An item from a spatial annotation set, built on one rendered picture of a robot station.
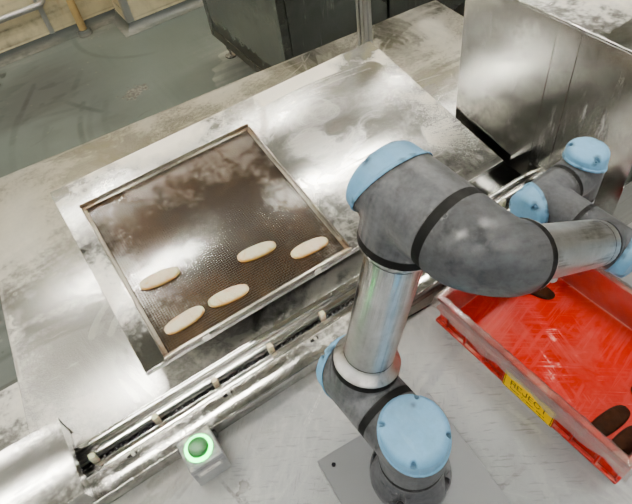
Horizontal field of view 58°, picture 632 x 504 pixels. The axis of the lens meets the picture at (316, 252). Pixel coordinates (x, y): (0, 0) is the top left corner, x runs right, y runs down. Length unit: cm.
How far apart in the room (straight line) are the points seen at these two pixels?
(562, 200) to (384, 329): 38
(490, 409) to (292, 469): 42
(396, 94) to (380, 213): 107
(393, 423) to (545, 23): 89
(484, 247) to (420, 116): 107
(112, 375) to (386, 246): 87
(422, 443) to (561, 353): 50
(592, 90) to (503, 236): 75
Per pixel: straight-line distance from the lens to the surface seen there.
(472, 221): 64
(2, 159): 379
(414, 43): 222
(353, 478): 116
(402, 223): 67
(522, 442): 123
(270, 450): 123
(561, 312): 140
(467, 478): 117
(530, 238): 68
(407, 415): 95
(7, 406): 152
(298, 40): 300
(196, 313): 133
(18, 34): 473
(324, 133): 162
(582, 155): 108
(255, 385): 125
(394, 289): 79
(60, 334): 155
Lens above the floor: 195
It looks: 50 degrees down
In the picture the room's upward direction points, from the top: 10 degrees counter-clockwise
